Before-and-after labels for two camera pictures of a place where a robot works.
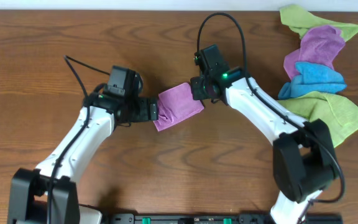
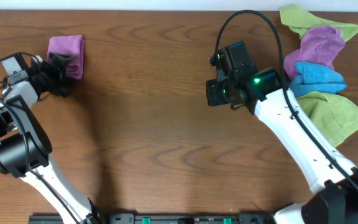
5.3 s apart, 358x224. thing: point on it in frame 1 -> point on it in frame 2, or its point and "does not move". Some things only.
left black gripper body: [153, 109] -> [56, 73]
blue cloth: [312, 78] does not move
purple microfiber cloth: [175, 104] -> [72, 45]
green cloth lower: [342, 117] does not move
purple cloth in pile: [320, 46] does not move
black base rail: [217, 218] does not move
